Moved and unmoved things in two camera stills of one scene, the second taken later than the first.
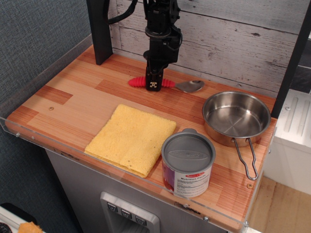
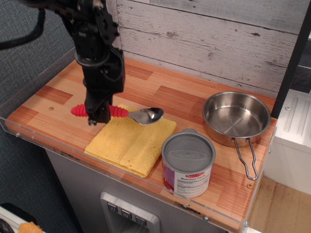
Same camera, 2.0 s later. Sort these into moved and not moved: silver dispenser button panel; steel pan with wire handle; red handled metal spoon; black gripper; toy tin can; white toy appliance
Moved: black gripper; red handled metal spoon
Not moved: white toy appliance; steel pan with wire handle; toy tin can; silver dispenser button panel
